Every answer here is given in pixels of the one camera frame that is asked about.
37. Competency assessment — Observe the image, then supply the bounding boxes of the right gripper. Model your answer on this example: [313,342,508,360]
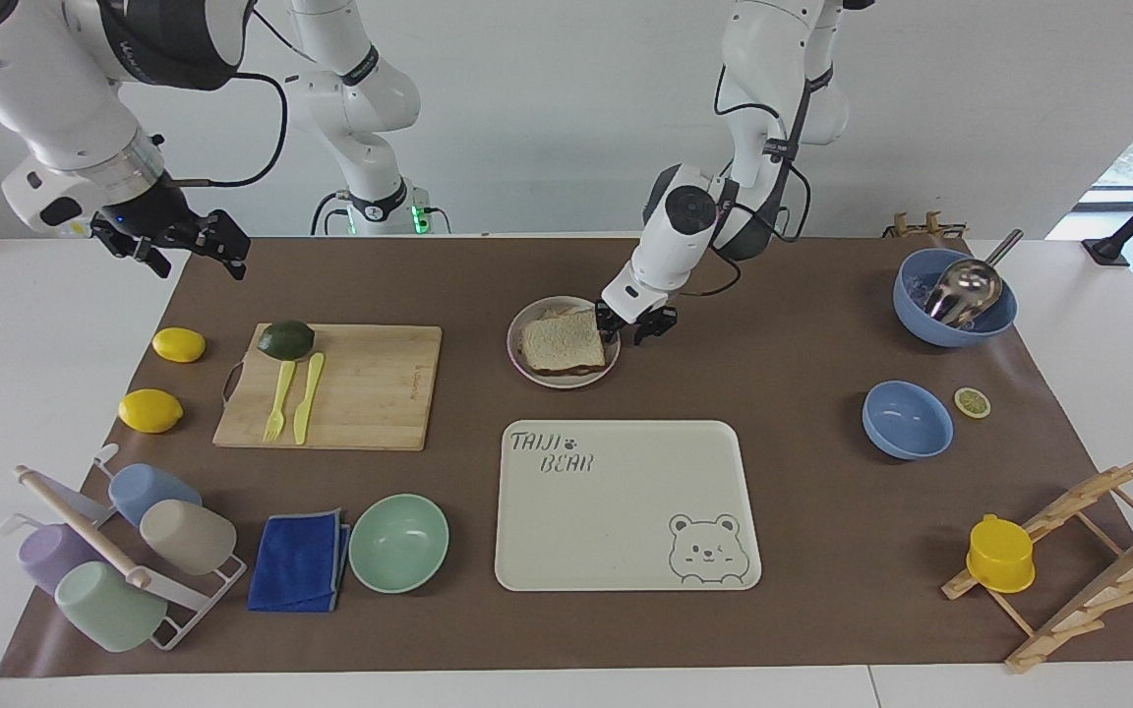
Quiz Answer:
[89,173,252,282]

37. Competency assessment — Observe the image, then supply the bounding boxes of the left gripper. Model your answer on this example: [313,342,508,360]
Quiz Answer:
[594,301,680,347]

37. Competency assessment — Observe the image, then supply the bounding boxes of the bread slice sandwich top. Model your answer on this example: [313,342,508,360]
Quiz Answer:
[519,309,611,374]

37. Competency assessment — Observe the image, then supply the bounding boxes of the sandwich base with filling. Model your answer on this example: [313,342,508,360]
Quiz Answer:
[525,305,611,380]

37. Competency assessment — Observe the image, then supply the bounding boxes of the round pink-rimmed plate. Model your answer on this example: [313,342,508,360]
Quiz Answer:
[507,295,623,390]

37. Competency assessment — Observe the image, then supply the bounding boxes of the yellow lemon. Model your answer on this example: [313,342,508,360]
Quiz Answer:
[152,326,208,364]
[118,388,185,435]

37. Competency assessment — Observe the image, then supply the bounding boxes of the dark green lime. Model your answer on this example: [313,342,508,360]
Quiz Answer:
[258,320,317,361]

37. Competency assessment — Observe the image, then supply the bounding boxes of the cream tray with bear print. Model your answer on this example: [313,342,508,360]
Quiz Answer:
[494,419,763,594]

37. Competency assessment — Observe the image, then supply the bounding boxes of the yellow-green plastic fork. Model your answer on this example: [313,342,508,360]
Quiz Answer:
[263,360,298,443]

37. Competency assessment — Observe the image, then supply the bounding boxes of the yellow-green plastic knife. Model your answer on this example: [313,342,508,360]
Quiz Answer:
[293,352,327,446]

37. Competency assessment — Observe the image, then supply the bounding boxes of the wooden cutting board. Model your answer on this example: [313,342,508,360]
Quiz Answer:
[211,322,444,452]

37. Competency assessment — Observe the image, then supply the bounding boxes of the blue cup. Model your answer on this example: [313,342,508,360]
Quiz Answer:
[108,462,203,528]

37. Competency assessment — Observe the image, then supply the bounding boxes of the beige cup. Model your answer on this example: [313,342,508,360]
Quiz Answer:
[139,499,238,577]

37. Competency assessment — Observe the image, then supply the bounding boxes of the small blue bowl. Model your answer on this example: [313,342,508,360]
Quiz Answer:
[861,380,955,461]

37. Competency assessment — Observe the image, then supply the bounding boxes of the green bowl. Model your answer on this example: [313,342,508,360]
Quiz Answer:
[348,493,451,596]

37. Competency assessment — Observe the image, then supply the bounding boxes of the large blue bowl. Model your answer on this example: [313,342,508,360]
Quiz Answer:
[892,247,1019,349]

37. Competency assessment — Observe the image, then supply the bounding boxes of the small wooden rack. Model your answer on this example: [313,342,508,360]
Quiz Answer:
[882,209,970,241]

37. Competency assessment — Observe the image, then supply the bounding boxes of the blue folded cloth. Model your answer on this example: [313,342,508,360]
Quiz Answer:
[247,507,353,615]

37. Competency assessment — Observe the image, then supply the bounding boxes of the purple cup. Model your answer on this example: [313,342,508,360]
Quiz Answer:
[17,523,107,597]

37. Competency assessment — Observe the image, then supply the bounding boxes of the metal scoop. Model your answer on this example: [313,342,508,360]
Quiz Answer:
[923,228,1026,329]

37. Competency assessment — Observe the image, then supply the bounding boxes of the green cup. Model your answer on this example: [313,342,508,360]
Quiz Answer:
[54,560,169,654]

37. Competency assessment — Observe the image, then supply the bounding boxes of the yellow cup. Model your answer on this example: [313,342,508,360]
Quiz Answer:
[966,513,1037,595]

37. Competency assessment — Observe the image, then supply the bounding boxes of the wooden dish rack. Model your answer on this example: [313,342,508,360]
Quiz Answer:
[940,448,1133,676]

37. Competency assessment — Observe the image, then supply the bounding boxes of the black cable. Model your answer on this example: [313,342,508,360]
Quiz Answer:
[677,157,814,298]
[310,191,345,238]
[171,71,290,190]
[713,63,790,150]

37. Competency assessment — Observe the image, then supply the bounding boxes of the white wire cup rack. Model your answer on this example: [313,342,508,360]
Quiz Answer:
[0,442,249,653]

